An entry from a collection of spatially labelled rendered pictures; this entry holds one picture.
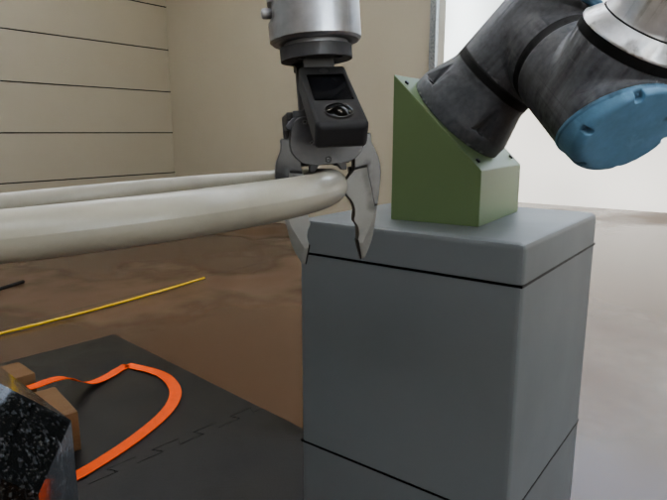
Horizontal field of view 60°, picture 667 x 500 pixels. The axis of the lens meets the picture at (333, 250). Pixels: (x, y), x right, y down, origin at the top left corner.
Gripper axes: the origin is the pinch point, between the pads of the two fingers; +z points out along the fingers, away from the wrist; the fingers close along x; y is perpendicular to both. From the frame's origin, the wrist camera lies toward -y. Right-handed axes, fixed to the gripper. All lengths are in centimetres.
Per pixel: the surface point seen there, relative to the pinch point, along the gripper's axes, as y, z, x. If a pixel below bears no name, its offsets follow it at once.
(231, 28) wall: 629, -155, -1
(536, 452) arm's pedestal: 25, 41, -35
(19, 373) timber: 163, 62, 95
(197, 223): -21.3, -6.0, 11.5
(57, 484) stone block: 21, 32, 37
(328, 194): -12.4, -6.4, 2.0
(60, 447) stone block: 22, 27, 36
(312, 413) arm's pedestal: 44, 37, -1
